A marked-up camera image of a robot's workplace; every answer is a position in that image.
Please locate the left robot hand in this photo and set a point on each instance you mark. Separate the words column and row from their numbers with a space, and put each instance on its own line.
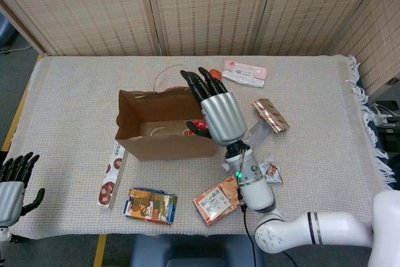
column 12, row 195

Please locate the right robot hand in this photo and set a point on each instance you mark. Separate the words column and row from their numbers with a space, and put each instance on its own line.
column 222, row 117

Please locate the red round snack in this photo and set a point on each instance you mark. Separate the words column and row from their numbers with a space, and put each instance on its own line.
column 197, row 124

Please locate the transparent water bottle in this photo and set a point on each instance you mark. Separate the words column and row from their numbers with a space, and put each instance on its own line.
column 259, row 132

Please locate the brown gold snack packet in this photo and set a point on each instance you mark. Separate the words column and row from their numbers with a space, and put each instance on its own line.
column 272, row 115

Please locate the silver crinkled snack bag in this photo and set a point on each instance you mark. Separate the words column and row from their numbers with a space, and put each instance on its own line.
column 272, row 171

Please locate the orange biscuit package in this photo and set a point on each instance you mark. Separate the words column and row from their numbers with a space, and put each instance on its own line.
column 212, row 206

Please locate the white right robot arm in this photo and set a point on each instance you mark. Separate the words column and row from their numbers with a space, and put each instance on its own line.
column 256, row 192

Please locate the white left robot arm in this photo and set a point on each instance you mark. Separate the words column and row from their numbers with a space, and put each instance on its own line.
column 3, row 234

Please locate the orange red small object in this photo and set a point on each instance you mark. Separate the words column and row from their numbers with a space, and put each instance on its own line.
column 215, row 74

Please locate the brown paper bag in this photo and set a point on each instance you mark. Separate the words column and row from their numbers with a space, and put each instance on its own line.
column 162, row 151

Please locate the long white cookie box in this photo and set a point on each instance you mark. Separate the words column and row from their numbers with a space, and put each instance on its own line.
column 111, row 182

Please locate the colourful snack packet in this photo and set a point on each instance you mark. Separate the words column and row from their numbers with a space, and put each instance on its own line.
column 150, row 206

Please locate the pink white wipes pack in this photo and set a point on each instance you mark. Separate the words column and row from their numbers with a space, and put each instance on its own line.
column 245, row 73

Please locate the beige woven tablecloth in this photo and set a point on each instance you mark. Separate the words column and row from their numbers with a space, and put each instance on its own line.
column 78, row 107

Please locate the bamboo folding screen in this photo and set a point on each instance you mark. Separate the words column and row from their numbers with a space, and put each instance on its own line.
column 203, row 7

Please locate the blue padded stool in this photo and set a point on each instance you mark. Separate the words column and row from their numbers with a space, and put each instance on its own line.
column 187, row 251

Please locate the white power strip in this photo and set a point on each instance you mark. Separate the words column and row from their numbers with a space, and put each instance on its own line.
column 382, row 117

